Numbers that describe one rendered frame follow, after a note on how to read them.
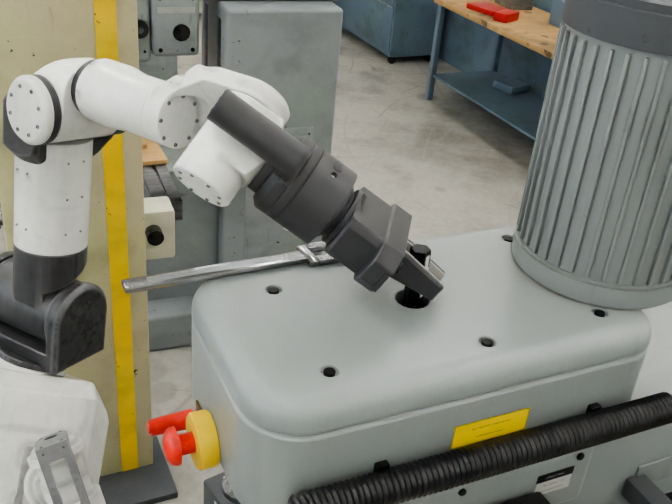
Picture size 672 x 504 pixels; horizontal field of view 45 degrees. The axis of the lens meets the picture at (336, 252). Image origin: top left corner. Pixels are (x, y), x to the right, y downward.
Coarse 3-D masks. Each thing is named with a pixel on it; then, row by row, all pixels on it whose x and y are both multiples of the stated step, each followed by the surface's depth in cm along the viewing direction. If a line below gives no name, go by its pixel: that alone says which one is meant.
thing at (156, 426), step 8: (168, 416) 94; (176, 416) 95; (184, 416) 95; (152, 424) 93; (160, 424) 94; (168, 424) 94; (176, 424) 94; (184, 424) 95; (152, 432) 93; (160, 432) 94
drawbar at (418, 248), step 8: (416, 248) 84; (424, 248) 84; (416, 256) 84; (424, 256) 84; (424, 264) 84; (408, 288) 86; (408, 296) 86; (416, 296) 86; (408, 304) 87; (416, 304) 87
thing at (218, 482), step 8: (224, 472) 163; (208, 480) 161; (216, 480) 161; (224, 480) 160; (208, 488) 160; (216, 488) 159; (224, 488) 158; (208, 496) 161; (216, 496) 158; (224, 496) 158; (232, 496) 156
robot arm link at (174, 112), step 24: (192, 72) 84; (216, 72) 83; (168, 96) 83; (192, 96) 86; (216, 96) 85; (264, 96) 80; (144, 120) 84; (168, 120) 85; (192, 120) 87; (168, 144) 86
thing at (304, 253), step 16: (272, 256) 91; (288, 256) 92; (304, 256) 92; (320, 256) 92; (176, 272) 87; (192, 272) 87; (208, 272) 87; (224, 272) 88; (240, 272) 88; (128, 288) 83; (144, 288) 84
